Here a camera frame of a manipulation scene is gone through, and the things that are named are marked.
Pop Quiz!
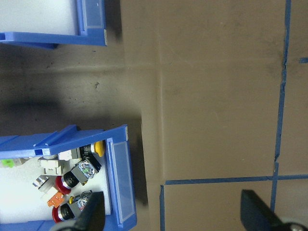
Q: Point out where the blue bin with capacitors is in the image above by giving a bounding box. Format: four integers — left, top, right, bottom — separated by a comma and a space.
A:
0, 0, 108, 50

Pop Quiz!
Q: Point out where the green push button switch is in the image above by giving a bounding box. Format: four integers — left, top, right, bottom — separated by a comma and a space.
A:
0, 157, 32, 170

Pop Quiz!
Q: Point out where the blue bin with push buttons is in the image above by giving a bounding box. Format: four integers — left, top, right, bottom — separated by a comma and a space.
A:
0, 124, 138, 231

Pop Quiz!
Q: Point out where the red push button grey block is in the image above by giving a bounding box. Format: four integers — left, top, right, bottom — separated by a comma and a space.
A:
54, 160, 102, 194
51, 190, 93, 223

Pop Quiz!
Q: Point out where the yellow push button switch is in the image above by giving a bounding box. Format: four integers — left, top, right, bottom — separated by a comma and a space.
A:
59, 141, 106, 161

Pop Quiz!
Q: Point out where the white contact block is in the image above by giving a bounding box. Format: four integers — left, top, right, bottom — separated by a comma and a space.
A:
38, 157, 64, 176

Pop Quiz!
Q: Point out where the silver push button orange base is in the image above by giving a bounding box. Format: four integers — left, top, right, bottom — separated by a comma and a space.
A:
32, 175, 65, 208

